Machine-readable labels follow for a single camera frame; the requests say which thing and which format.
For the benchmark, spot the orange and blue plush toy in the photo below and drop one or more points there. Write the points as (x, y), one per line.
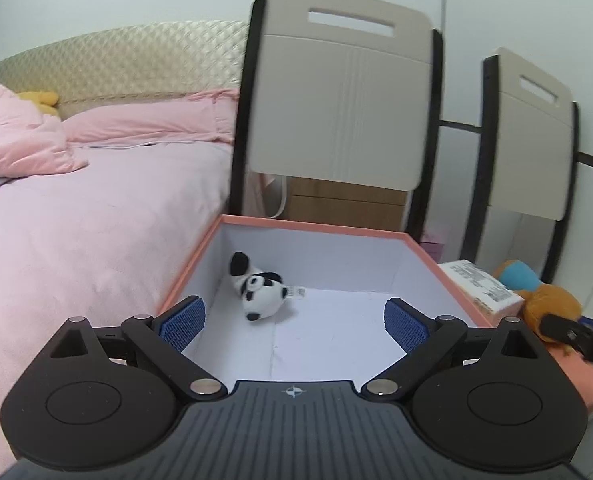
(546, 305)

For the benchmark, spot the wooden nightstand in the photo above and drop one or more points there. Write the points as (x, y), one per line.
(346, 205)

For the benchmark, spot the beige chair with black frame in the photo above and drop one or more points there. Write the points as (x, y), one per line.
(341, 100)
(531, 150)

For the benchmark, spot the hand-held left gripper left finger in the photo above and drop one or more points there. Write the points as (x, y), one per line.
(182, 322)

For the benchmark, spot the white carton with label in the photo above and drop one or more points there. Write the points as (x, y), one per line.
(481, 287)

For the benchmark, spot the yellow plush toy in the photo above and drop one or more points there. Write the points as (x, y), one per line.
(39, 100)

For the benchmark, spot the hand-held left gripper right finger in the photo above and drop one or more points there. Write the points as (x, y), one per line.
(405, 324)

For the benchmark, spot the beige quilted headboard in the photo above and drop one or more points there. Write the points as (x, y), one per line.
(126, 60)

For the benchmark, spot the panda plush toy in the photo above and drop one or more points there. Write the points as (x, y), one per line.
(259, 295)

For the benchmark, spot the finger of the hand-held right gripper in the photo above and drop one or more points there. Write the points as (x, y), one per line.
(571, 334)

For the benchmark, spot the bed with pink sheet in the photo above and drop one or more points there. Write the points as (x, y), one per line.
(86, 260)

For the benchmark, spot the pink duvet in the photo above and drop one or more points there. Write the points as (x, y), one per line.
(11, 135)

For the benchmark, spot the pink cardboard box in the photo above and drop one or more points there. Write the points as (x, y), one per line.
(326, 270)

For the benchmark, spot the pink box lid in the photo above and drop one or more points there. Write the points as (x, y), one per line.
(579, 380)

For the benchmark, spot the pink pillow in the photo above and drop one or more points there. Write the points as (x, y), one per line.
(151, 120)

